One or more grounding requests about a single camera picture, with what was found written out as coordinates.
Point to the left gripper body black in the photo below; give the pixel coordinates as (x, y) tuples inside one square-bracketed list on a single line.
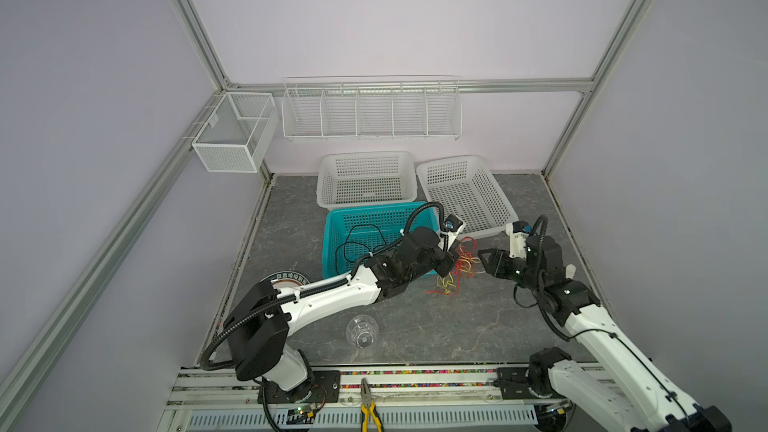
[(442, 264)]

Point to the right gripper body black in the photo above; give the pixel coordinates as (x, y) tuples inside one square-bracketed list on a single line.
[(515, 270)]

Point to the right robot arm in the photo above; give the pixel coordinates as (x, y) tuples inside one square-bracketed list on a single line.
[(647, 401)]

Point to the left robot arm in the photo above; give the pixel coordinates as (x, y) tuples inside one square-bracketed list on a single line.
[(253, 341)]

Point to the white work glove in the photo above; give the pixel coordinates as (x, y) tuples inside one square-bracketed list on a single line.
[(570, 271)]

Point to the teal plastic basket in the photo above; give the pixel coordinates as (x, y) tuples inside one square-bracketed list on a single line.
[(352, 232)]

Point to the white plastic basket right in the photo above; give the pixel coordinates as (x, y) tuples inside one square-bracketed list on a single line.
[(466, 188)]

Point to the white plastic basket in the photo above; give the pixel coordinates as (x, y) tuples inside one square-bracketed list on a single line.
[(466, 188), (366, 178)]

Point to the white plastic basket left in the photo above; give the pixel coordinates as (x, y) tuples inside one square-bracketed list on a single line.
[(366, 178)]

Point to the clear plastic cup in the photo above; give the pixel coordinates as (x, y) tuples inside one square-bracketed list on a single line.
[(362, 331)]

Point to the round tape plate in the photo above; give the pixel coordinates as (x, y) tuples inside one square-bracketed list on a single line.
[(287, 279)]

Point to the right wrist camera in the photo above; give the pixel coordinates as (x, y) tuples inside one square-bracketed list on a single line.
[(518, 233)]

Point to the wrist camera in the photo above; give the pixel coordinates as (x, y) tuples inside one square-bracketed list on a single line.
[(518, 233), (452, 224)]

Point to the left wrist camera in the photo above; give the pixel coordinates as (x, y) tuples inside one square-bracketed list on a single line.
[(452, 224)]

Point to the yellow handled pliers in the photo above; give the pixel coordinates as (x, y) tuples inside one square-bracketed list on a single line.
[(369, 413)]

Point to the white wire shelf rack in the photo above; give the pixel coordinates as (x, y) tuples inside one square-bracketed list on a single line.
[(388, 107)]

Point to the white mesh wall box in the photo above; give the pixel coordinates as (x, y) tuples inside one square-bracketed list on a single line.
[(237, 133)]

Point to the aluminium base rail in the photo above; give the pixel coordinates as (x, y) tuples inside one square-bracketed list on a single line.
[(444, 397)]

